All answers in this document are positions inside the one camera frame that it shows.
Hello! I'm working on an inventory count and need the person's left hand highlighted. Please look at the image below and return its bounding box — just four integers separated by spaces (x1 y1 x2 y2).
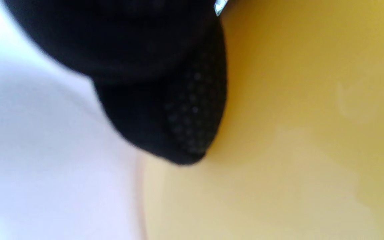
2 0 227 166

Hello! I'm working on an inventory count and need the yellow plastic basin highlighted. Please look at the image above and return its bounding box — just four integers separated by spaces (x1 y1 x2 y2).
142 0 384 240

